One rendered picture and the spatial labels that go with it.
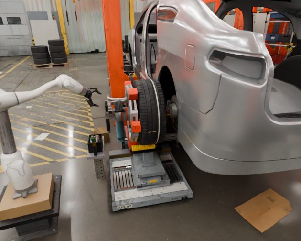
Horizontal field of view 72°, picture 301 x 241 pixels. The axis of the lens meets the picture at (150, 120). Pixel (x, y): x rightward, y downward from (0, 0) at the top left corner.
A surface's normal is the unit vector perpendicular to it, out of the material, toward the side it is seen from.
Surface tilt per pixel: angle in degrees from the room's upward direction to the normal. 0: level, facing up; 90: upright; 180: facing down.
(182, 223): 0
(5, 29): 90
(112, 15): 90
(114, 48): 90
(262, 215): 2
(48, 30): 90
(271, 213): 2
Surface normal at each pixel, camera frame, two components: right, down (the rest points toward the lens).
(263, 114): -0.09, 0.40
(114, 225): 0.00, -0.91
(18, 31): 0.33, 0.40
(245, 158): -0.06, 0.66
